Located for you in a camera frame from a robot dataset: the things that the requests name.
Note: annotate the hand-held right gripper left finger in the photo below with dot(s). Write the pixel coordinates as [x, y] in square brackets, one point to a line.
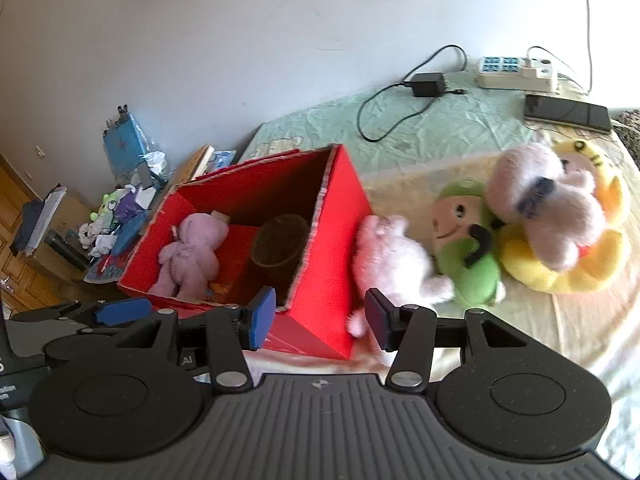
[262, 317]

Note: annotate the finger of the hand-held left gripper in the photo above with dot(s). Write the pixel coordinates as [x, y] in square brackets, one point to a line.
[122, 311]

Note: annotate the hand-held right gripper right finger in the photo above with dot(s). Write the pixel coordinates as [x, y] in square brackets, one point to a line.
[377, 321]

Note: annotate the white pink plush toy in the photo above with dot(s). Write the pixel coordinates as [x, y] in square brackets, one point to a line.
[395, 260]

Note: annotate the red cardboard box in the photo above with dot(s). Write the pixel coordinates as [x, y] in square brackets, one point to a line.
[345, 240]

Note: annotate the yellow plush toy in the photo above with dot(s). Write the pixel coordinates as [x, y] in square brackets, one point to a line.
[550, 276]

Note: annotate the lavender plush toy with sunglasses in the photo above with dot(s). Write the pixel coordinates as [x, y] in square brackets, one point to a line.
[565, 220]

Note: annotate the dark brown cup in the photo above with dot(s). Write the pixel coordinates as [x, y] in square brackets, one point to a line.
[280, 260]

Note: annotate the wooden cabinet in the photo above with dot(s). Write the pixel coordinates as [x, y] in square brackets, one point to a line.
[20, 280]

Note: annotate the black bottle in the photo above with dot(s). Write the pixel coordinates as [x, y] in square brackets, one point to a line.
[67, 252]

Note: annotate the small white plush toy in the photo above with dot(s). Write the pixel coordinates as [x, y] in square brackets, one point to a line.
[89, 234]

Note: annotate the purple plush bear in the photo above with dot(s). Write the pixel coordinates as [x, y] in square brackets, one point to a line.
[190, 255]

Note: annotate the purple toy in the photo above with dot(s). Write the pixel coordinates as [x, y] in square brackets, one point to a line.
[129, 205]

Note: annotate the dark blue bag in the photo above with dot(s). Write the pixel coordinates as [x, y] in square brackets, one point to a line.
[30, 222]

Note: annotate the clear plastic bag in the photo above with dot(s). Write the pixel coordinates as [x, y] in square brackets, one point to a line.
[152, 165]

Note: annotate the wooden board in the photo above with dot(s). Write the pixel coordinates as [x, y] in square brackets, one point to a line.
[192, 167]

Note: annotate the blue white booklet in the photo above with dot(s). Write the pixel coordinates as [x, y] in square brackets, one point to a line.
[225, 157]

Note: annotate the blue box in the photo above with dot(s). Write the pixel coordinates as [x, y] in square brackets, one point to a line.
[125, 142]

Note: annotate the black power adapter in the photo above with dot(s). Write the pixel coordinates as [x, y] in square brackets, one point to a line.
[427, 85]

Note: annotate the white power strip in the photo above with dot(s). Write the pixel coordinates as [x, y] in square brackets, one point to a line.
[500, 72]

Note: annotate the black smartphone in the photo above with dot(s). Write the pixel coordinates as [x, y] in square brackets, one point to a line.
[567, 112]

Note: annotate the white charger plug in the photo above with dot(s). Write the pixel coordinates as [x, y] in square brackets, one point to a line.
[539, 68]

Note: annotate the brown patterned cloth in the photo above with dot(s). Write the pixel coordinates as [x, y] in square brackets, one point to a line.
[629, 122]

